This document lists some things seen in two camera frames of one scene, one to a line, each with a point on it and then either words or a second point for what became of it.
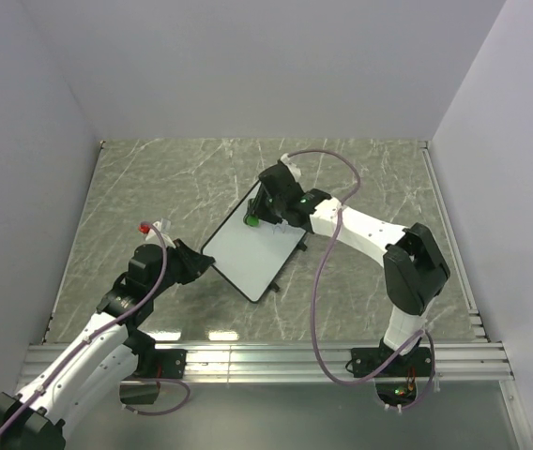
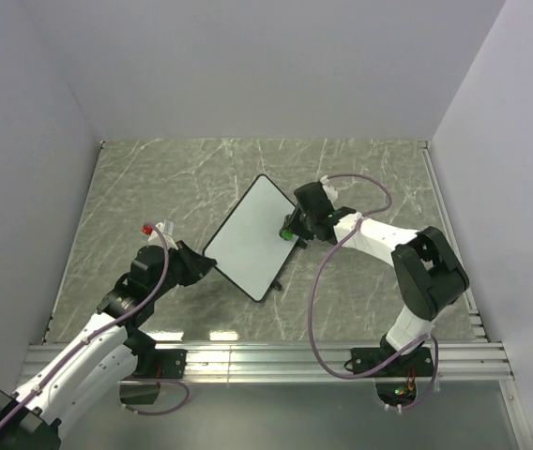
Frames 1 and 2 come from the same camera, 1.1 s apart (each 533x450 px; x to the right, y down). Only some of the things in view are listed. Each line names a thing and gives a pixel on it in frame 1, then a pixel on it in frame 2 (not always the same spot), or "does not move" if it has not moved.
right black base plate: x=415 y=363 does not move
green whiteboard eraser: x=251 y=217 → x=286 y=232
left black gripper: x=194 y=262 does not move
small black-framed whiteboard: x=251 y=257 does not move
